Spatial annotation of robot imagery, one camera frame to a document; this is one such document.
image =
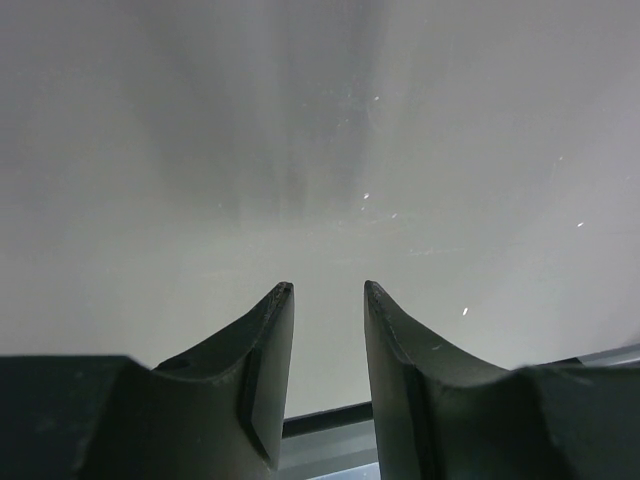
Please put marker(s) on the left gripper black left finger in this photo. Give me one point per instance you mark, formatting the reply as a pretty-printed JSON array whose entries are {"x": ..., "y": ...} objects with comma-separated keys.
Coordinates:
[{"x": 214, "y": 411}]

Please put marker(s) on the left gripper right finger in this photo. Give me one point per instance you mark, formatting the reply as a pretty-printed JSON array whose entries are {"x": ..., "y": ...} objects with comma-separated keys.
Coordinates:
[{"x": 440, "y": 412}]

